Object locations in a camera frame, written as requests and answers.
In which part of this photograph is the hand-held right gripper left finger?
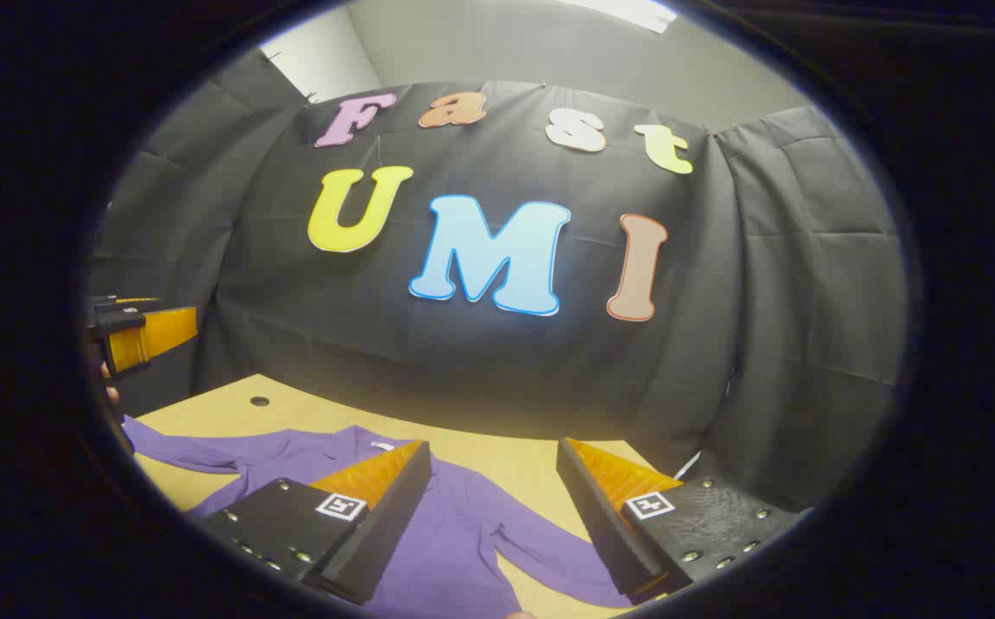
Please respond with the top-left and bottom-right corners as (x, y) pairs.
(196, 440), (433, 607)

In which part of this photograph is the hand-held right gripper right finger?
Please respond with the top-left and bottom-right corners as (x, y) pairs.
(556, 437), (803, 607)

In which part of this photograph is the purple knit shirt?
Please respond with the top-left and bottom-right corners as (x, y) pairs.
(123, 415), (636, 618)

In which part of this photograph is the black backdrop cloth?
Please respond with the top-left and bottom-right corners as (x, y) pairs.
(89, 47), (909, 514)

